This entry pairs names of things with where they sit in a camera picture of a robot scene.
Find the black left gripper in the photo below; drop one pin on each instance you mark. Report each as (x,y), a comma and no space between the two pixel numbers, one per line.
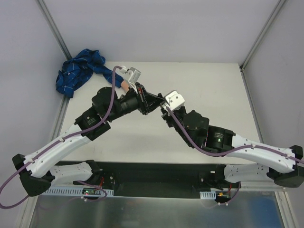
(142,99)

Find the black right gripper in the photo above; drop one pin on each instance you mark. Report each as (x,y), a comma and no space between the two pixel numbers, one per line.
(167,118)

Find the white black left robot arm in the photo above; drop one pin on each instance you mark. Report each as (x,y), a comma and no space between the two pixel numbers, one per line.
(42,170)

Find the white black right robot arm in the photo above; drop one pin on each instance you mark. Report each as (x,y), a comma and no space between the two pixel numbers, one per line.
(283,166)

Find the mannequin hand with nails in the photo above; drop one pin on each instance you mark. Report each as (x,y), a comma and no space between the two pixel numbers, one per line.
(125,86)

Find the blue striped cloth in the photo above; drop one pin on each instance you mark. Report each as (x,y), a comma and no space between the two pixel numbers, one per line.
(78,70)

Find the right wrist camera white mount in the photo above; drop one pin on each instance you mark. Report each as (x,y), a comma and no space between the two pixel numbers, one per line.
(173,100)

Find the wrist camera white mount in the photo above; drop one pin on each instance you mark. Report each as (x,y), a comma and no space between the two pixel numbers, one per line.
(173,100)
(131,75)

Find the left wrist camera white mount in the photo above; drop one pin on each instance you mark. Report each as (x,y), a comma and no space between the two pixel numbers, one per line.
(131,75)

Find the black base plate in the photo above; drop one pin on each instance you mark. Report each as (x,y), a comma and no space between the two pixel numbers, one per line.
(159,180)

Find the right white slotted cable duct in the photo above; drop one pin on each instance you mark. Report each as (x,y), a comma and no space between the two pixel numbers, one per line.
(207,195)

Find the white slotted cable duct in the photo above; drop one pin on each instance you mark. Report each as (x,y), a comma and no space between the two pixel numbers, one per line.
(77,191)
(207,195)

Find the left aluminium frame post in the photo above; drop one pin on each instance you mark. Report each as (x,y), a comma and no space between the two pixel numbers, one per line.
(53,27)

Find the aluminium frame post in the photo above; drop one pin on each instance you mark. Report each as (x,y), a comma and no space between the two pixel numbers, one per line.
(53,27)
(263,33)

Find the right aluminium frame post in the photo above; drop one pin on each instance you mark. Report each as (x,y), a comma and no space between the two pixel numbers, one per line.
(263,33)

